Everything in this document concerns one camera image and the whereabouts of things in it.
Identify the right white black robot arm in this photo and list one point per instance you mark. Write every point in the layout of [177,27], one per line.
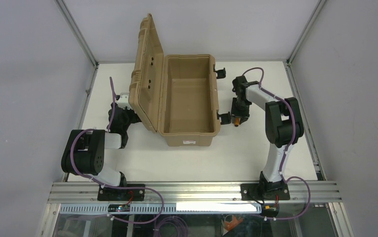
[283,127]

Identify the aluminium mounting rail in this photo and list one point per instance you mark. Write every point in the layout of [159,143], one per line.
[172,192]

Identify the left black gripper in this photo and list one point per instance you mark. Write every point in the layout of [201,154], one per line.
[131,117]

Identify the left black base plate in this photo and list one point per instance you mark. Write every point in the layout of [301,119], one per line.
[135,193]

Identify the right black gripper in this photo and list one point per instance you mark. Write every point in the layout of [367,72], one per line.
[239,114]

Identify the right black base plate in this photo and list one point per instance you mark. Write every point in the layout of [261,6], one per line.
[251,193]

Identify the tan plastic tool case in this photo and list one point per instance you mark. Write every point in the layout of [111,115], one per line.
[174,95]

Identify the white slotted cable duct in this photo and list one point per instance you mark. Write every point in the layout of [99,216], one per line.
[171,208]

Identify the orange object under table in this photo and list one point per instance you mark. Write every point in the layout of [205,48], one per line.
[230,221]

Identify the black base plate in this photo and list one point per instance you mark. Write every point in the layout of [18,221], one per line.
[251,193]
[135,193]

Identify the orange black screwdriver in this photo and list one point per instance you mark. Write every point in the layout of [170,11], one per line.
[236,121]

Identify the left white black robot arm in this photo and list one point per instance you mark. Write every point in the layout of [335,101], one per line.
[85,149]

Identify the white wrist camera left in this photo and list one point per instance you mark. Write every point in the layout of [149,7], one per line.
[122,100]

